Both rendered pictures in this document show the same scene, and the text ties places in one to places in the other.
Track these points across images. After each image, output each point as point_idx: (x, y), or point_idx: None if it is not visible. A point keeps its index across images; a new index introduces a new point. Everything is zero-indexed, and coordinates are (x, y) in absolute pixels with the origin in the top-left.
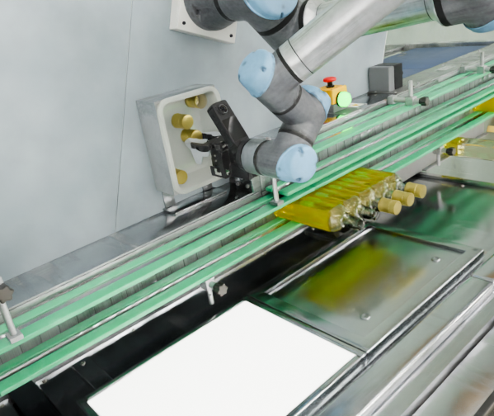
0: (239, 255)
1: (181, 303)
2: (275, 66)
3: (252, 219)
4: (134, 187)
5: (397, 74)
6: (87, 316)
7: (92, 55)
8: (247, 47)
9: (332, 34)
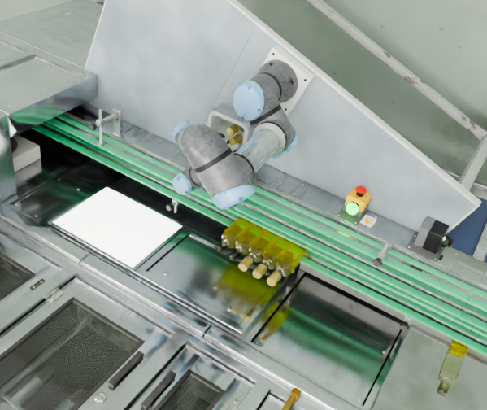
0: (196, 207)
1: None
2: (178, 133)
3: (207, 198)
4: None
5: (432, 241)
6: None
7: (209, 69)
8: (306, 123)
9: (180, 140)
